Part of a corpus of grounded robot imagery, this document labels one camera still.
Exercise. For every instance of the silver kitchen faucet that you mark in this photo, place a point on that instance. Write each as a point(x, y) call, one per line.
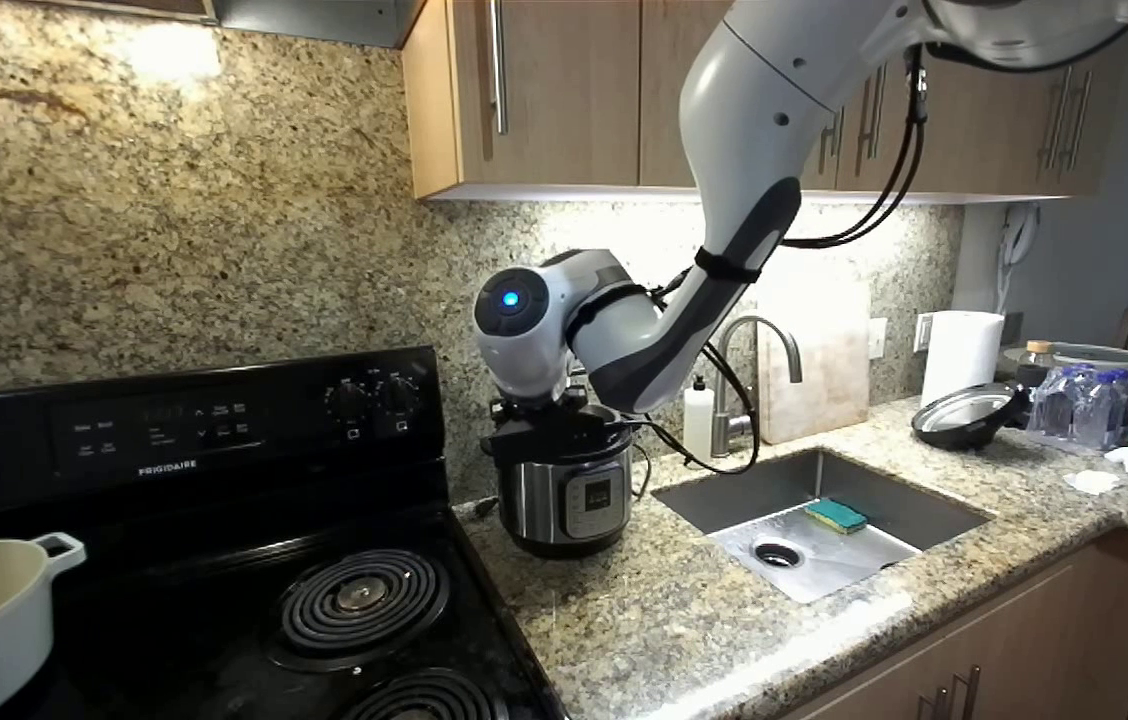
point(788, 345)

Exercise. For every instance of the stainless steel sink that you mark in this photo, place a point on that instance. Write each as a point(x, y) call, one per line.
point(846, 520)

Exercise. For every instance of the clear plastic water bottle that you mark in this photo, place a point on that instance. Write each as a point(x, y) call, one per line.
point(1110, 409)
point(1052, 404)

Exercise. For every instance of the round glass tray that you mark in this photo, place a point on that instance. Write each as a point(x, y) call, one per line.
point(1096, 358)

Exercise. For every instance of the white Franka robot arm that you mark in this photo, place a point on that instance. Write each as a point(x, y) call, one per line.
point(751, 107)

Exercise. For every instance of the metal range hood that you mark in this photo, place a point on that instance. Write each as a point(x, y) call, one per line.
point(310, 16)

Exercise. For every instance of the white light switch plate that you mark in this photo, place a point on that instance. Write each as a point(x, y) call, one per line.
point(879, 337)

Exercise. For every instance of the wooden cabinet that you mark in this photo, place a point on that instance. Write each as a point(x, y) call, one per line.
point(567, 95)
point(1057, 642)

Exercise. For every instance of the light stone cutting board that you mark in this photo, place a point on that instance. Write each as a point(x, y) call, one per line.
point(830, 362)

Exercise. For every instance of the stainless steel pressure cooker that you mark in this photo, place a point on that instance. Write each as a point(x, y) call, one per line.
point(567, 502)

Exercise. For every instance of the black coil stove burner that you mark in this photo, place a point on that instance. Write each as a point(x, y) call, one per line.
point(360, 601)
point(424, 696)

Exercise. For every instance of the green sponge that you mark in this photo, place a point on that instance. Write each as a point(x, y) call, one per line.
point(836, 515)

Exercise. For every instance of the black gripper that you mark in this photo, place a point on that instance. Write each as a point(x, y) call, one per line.
point(562, 418)

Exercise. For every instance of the wooden lower cabinet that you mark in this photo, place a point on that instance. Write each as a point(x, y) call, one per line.
point(1057, 642)

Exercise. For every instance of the black electric stove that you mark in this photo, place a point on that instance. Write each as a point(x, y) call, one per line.
point(188, 441)

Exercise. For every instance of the white paper towel roll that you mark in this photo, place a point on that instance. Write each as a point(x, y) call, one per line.
point(963, 358)

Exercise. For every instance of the wooden upper cabinet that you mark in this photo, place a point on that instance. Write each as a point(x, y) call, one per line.
point(567, 95)

